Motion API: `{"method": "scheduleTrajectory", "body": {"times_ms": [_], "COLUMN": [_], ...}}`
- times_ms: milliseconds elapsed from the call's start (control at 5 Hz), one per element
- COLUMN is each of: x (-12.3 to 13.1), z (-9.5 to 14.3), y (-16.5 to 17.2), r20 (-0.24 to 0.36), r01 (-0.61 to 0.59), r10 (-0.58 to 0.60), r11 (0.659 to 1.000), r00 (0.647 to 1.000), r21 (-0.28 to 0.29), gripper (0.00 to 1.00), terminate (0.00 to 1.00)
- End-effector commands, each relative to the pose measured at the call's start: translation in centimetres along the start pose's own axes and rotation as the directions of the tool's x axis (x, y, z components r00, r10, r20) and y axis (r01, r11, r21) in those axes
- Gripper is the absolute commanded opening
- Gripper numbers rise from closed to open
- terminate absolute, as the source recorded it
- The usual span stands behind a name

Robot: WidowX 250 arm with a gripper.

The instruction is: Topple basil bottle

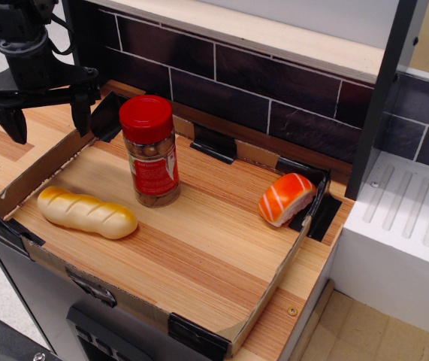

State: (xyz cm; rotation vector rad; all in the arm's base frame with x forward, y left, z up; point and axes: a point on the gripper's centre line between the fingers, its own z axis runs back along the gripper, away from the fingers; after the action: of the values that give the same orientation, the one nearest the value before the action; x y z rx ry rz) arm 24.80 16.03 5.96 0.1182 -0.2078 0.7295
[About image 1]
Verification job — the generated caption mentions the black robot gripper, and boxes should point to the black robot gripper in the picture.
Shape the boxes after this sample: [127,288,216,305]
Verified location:
[0,27,99,144]

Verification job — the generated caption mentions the red-capped basil spice bottle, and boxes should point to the red-capped basil spice bottle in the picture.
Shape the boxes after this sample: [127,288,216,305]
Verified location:
[119,95,180,207]

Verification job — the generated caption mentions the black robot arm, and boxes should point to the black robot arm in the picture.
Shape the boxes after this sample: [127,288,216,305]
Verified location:
[0,1,101,144]

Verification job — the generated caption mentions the toy bread loaf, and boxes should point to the toy bread loaf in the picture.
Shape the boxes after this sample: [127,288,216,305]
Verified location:
[37,186,137,240]

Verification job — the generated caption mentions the black toy oven front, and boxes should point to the black toy oven front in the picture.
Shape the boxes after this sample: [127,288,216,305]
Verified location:
[65,304,185,361]

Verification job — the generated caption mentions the toy salmon nigiri sushi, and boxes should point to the toy salmon nigiri sushi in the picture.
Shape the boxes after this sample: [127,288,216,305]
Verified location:
[258,173,317,227]

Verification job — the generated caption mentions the light wooden shelf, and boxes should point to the light wooden shelf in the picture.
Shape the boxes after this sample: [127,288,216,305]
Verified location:
[95,0,384,83]

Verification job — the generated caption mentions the white toy sink drainboard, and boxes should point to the white toy sink drainboard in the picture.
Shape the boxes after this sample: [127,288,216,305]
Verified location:
[331,152,429,329]

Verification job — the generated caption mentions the dark grey vertical post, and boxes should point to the dark grey vertical post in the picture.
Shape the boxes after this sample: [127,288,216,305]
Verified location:
[345,1,418,200]

